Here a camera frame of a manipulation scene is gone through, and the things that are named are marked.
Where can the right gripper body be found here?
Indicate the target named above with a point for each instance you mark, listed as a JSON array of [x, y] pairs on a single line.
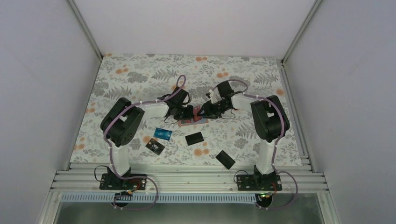
[[221, 107]]

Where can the brown leather card holder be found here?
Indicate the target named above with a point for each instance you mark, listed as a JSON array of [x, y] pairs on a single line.
[[203, 121]]

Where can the red VIP card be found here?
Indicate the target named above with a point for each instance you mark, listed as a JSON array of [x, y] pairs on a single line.
[[186, 122], [196, 118]]

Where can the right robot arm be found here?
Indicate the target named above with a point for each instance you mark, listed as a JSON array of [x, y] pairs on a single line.
[[269, 117]]

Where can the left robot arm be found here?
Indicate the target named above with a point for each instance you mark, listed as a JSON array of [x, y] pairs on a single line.
[[122, 121]]

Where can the black card centre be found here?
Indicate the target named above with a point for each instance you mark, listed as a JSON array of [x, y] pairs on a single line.
[[194, 138]]

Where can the blue card upper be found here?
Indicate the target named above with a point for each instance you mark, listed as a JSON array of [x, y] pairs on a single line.
[[162, 134]]

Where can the black VIP card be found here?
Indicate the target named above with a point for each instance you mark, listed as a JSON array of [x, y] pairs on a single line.
[[155, 146]]

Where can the black card right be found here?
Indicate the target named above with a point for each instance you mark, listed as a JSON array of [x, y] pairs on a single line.
[[225, 159]]

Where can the floral table mat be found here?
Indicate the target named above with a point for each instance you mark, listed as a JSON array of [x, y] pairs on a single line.
[[139, 77]]

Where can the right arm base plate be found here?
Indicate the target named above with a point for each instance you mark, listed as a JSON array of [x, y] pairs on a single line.
[[251, 183]]

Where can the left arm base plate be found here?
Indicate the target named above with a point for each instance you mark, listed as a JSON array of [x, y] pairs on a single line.
[[112, 182]]

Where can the aluminium rail frame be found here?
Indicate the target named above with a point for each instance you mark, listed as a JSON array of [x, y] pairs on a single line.
[[184, 183]]

